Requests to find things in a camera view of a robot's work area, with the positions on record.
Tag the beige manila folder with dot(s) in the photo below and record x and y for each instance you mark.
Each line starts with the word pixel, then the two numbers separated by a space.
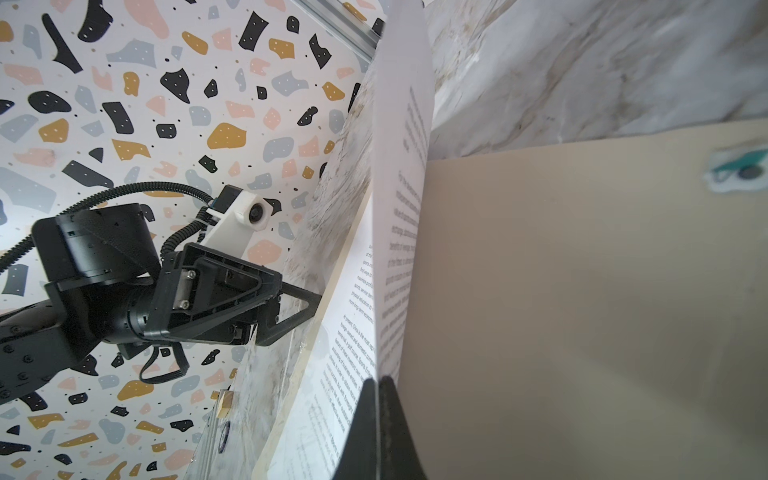
pixel 591 310

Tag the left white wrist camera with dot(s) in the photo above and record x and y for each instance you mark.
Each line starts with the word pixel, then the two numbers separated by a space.
pixel 236 216

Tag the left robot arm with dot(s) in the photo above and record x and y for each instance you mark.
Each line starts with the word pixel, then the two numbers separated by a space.
pixel 107 284

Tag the left aluminium corner post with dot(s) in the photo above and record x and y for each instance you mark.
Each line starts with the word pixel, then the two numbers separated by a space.
pixel 344 25

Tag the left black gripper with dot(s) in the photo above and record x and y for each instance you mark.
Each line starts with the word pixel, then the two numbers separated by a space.
pixel 204 296

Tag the white text sheet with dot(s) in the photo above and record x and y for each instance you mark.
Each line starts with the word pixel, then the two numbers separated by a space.
pixel 339 355
pixel 403 103

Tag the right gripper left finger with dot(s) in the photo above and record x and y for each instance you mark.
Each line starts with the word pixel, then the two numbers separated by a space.
pixel 359 459

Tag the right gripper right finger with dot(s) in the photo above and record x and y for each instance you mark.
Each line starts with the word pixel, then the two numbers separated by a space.
pixel 397 455

